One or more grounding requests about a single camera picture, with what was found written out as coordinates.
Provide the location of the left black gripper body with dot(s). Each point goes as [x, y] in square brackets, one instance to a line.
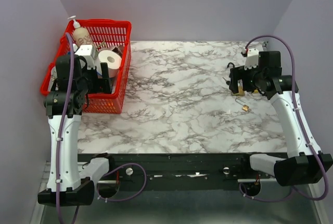
[95, 85]

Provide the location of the small brass padlock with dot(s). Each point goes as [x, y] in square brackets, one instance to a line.
[244, 106]

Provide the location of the large brass padlock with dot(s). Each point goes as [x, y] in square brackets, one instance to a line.
[240, 92]

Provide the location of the cream pump lotion bottle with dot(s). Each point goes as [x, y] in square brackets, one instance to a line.
[80, 34]

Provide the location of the red plastic basket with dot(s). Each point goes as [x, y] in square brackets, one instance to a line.
[106, 35]

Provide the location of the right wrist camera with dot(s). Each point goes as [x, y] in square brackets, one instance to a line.
[252, 58]

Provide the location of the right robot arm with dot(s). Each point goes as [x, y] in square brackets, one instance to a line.
[262, 71]

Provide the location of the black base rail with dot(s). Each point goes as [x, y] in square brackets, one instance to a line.
[182, 172]

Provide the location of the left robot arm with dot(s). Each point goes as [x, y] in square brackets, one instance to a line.
[67, 185]

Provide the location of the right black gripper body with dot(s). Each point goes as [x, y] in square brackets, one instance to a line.
[246, 76]

